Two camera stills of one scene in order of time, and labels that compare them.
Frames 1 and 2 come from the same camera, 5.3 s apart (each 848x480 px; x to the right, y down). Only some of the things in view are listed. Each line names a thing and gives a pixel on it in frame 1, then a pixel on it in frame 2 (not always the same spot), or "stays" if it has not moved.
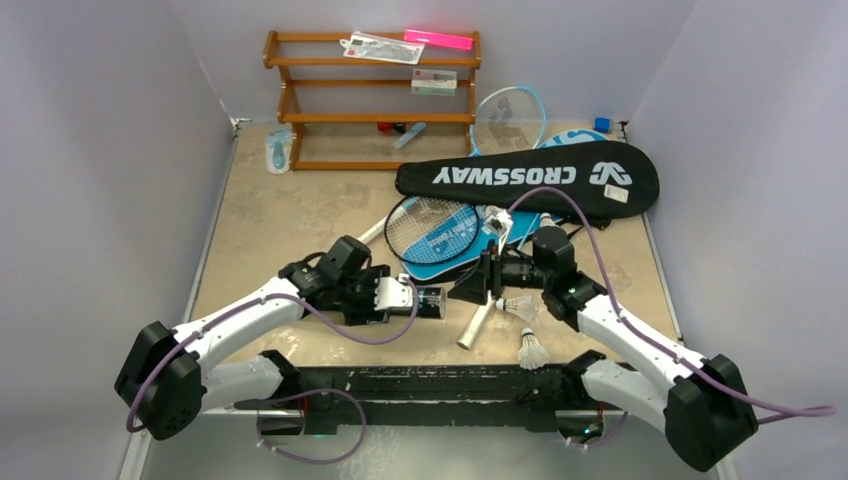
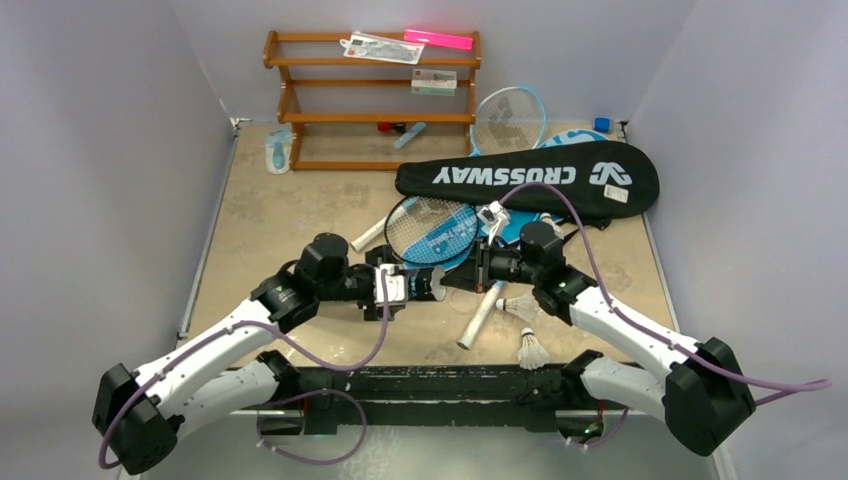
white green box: x=434 y=82 stays
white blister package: x=372 y=47 stays
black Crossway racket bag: x=610 y=179 stays
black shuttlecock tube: x=432 y=302 to x=419 y=285
